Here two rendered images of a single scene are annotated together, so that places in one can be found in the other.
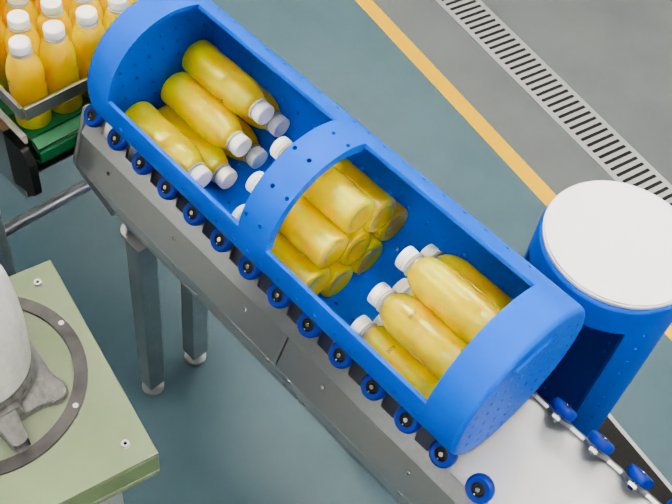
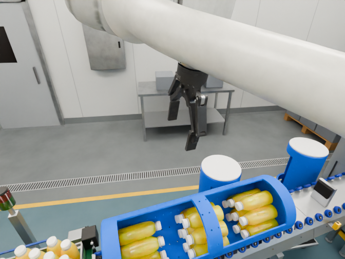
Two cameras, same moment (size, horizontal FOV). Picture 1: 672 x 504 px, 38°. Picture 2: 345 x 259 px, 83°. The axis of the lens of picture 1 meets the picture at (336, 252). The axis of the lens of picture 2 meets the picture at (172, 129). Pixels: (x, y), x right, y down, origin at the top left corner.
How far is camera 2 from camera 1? 1.09 m
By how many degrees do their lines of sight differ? 47
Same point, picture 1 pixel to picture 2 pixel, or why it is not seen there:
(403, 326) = (259, 218)
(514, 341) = (284, 189)
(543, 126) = (118, 184)
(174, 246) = not seen: outside the picture
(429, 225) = (211, 200)
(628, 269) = (230, 168)
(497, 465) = not seen: hidden behind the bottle
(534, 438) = not seen: hidden behind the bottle
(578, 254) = (224, 175)
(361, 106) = (80, 222)
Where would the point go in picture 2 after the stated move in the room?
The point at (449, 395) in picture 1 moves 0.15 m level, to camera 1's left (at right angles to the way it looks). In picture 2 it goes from (290, 215) to (287, 242)
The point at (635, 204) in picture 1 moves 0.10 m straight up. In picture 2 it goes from (211, 160) to (212, 149)
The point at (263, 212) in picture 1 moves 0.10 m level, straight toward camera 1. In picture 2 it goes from (216, 239) to (241, 250)
